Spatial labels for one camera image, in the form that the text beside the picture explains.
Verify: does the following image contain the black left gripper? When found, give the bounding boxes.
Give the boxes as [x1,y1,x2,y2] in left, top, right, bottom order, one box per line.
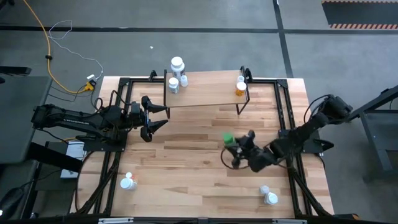
[126,95,169,142]

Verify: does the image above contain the orange pill bottle white cap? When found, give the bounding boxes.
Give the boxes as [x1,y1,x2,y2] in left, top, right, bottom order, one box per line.
[235,81,248,97]

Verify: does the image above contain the black hazard-striped floor mat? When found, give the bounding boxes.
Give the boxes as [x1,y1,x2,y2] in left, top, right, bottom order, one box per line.
[321,0,398,30]

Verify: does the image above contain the yellow power cable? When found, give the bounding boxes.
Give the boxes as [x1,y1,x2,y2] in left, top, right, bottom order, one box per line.
[22,0,94,94]

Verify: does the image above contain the black and orange clamp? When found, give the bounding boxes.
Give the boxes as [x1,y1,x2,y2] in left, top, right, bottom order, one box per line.
[333,213,361,221]

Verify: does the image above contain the green medicine bottle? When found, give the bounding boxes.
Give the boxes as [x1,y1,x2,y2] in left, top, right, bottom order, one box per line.
[222,132,236,147]

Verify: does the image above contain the silver aluminium bracket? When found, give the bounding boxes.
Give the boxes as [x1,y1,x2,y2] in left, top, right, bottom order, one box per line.
[98,217,135,224]
[271,218,308,224]

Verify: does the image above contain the black computer mouse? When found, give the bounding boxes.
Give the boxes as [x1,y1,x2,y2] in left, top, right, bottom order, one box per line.
[0,185,26,218]

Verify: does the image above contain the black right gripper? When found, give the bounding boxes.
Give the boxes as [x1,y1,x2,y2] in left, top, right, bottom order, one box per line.
[231,130,256,169]

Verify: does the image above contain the wooden shelf black metal legs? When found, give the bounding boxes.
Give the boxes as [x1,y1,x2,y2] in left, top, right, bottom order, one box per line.
[163,69,251,120]

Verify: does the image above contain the thin white cable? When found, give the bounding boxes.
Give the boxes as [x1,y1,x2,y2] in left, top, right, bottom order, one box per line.
[48,19,104,80]

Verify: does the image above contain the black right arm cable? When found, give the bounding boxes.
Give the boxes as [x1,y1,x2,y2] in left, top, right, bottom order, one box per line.
[220,147,249,171]

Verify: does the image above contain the dark grey low desk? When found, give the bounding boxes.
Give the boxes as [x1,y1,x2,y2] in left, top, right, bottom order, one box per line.
[0,160,40,190]

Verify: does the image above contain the medium white bottle grey label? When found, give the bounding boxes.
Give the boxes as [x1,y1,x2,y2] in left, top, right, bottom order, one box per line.
[168,77,180,95]

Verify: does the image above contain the white power box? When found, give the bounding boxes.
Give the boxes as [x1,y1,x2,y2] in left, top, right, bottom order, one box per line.
[60,140,87,180]

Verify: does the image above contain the black frame side table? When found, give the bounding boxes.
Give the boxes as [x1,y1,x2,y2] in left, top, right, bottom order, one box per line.
[343,84,398,184]

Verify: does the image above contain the black angled bar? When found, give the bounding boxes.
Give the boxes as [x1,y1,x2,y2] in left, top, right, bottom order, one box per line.
[27,141,84,174]

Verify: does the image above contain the black flat bar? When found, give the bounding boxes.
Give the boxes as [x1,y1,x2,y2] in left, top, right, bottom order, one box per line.
[0,65,32,77]

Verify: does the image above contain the large white bottle purple label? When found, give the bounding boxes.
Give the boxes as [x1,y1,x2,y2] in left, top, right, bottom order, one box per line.
[170,55,187,82]

